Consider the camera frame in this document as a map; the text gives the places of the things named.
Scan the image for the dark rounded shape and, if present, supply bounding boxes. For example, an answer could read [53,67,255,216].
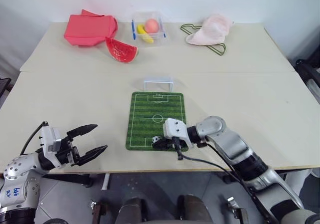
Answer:
[116,196,149,224]

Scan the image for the black chair edge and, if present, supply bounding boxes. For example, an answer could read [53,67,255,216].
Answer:
[0,77,13,100]

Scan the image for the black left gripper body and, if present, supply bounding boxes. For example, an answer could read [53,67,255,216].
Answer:
[55,135,81,169]

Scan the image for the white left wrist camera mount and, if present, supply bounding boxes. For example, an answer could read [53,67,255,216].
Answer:
[39,126,63,160]

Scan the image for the green soccer field mat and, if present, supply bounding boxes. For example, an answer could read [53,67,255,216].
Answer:
[125,91,190,152]

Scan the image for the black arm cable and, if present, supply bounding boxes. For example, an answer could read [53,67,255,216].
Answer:
[172,136,280,224]
[19,120,49,156]

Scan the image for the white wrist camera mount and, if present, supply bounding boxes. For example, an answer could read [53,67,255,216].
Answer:
[39,126,63,160]
[162,117,195,150]

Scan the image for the red folded cloth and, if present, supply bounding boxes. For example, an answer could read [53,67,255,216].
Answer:
[63,8,119,48]

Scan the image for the clear plastic box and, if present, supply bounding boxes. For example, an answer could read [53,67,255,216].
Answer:
[130,10,169,48]

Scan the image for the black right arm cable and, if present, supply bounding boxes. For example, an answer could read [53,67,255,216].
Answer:
[172,136,280,224]

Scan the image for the pink peach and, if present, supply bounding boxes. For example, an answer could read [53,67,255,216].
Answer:
[145,18,160,33]

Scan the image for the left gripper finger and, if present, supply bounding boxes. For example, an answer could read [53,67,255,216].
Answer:
[74,144,109,167]
[66,124,99,141]

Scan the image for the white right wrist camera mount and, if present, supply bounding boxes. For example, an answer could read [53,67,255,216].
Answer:
[162,117,195,150]

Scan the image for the white table leg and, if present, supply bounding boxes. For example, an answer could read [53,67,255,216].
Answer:
[100,173,111,191]

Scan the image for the pink towel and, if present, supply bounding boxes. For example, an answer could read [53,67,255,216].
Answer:
[185,13,235,46]

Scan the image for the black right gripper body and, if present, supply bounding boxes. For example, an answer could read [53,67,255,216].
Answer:
[163,137,194,152]

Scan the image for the small white soccer goal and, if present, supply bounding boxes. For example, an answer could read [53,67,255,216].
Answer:
[142,76,175,91]

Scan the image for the watermelon slice shaped plate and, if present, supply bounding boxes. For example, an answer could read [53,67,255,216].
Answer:
[104,36,139,65]

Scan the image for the green wire hanger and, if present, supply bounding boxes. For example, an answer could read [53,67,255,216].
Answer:
[180,23,228,56]

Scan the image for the black equipment with white parts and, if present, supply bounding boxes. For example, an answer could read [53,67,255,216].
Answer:
[294,51,320,106]

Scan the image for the metal bracket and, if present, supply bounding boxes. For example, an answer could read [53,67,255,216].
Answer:
[89,200,107,224]
[225,196,249,224]

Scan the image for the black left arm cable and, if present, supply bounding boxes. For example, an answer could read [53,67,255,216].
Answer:
[19,120,49,156]

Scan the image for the yellow banana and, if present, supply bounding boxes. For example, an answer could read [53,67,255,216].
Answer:
[136,24,155,44]

